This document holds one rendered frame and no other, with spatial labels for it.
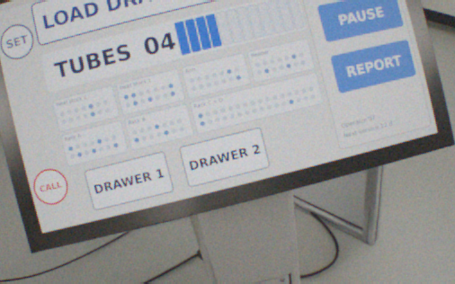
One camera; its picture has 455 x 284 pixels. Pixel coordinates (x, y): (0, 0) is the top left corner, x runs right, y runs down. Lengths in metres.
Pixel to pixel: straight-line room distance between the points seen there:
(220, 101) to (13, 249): 1.55
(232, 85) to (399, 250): 1.23
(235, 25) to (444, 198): 1.40
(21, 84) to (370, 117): 0.40
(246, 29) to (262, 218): 0.32
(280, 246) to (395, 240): 0.93
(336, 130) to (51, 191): 0.33
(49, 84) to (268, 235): 0.42
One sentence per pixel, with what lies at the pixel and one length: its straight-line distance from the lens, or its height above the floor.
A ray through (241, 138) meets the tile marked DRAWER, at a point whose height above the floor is 1.02.
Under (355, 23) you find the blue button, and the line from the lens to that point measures 0.63.
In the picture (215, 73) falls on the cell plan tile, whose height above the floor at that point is 1.08.
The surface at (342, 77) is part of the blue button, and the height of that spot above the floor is 1.05.
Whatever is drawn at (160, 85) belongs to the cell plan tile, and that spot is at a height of 1.08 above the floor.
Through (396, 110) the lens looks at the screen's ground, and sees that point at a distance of 0.63.
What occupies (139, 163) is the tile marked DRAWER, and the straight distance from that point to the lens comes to 0.59.
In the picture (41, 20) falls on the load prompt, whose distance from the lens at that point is 0.62.
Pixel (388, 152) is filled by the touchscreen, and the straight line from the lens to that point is 0.63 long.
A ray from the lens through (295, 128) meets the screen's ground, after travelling 0.60.
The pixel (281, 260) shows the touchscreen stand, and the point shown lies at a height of 0.67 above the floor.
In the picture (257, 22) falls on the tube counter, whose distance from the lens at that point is 0.60.
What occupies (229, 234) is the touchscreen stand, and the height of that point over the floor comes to 0.77.
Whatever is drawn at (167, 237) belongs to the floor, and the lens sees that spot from 1.83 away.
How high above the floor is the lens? 1.41
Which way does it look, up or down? 42 degrees down
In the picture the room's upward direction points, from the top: 11 degrees counter-clockwise
